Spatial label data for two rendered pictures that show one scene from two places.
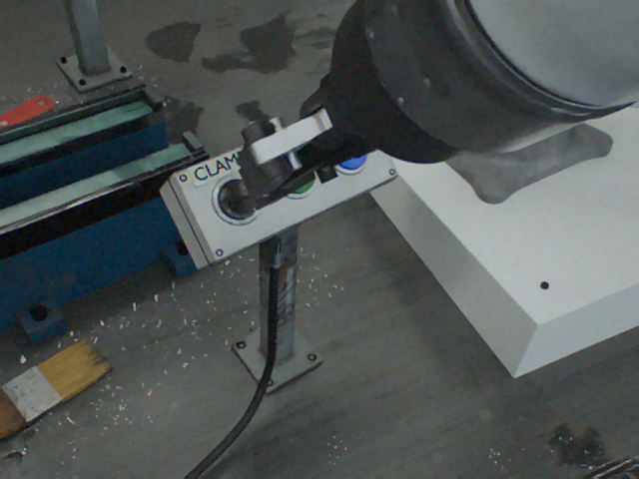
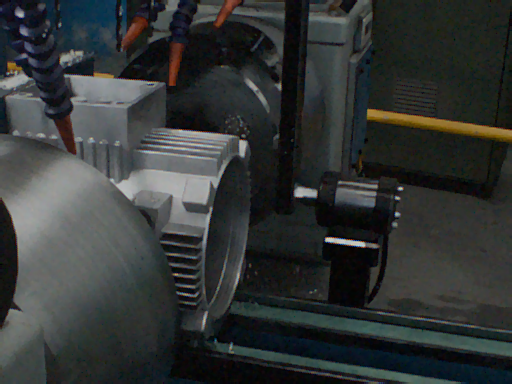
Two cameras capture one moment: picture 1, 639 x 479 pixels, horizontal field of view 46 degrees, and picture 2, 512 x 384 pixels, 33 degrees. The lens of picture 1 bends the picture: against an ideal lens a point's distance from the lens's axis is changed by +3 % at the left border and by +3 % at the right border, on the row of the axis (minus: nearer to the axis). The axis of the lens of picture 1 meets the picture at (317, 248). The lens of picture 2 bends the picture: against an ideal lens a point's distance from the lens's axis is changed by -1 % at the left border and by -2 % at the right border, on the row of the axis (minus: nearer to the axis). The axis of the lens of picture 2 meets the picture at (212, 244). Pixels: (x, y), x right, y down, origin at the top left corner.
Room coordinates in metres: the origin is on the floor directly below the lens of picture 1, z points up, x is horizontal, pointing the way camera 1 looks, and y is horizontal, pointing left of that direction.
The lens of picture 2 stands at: (-0.07, -0.11, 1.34)
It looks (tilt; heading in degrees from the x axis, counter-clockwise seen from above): 24 degrees down; 55
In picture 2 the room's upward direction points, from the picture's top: 1 degrees clockwise
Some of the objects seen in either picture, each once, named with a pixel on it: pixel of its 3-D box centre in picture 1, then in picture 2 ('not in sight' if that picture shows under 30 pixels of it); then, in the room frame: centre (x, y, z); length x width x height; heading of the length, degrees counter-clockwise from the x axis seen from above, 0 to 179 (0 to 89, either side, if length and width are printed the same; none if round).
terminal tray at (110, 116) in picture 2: not in sight; (88, 126); (0.29, 0.60, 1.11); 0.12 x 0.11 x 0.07; 129
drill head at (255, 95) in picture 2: not in sight; (224, 114); (0.57, 0.78, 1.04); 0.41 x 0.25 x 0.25; 39
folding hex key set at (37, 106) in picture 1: (24, 119); not in sight; (0.75, 0.39, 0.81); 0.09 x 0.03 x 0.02; 146
